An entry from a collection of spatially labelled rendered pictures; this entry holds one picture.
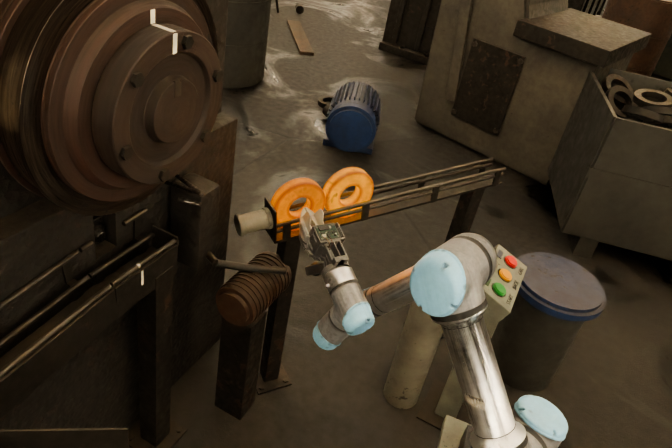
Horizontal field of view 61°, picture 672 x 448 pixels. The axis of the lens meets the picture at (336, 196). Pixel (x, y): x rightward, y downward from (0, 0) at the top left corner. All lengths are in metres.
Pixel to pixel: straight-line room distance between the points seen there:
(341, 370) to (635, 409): 1.09
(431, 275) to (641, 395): 1.55
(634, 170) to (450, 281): 1.91
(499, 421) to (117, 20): 1.00
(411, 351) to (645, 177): 1.53
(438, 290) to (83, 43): 0.74
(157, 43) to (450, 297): 0.68
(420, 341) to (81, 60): 1.27
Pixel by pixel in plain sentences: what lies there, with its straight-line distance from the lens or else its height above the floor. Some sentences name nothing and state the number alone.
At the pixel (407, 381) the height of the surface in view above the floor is 0.14.
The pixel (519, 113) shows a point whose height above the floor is 0.37.
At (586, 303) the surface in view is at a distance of 2.06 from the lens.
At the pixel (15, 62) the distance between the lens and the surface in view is 0.97.
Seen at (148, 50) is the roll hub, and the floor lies 1.24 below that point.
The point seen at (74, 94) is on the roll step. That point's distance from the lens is 0.96.
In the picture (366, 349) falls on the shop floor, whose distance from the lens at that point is 2.18.
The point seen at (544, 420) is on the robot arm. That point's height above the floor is 0.60.
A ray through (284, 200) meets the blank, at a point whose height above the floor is 0.74.
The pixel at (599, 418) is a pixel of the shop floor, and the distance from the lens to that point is 2.36.
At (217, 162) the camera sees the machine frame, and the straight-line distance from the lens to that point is 1.59.
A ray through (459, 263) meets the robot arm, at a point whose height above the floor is 0.93.
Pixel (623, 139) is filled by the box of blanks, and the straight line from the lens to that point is 2.83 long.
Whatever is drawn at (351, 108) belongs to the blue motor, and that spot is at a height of 0.32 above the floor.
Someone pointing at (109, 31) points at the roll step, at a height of 1.26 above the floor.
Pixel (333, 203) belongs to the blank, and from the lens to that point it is 1.60.
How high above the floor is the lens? 1.57
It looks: 32 degrees down
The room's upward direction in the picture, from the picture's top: 11 degrees clockwise
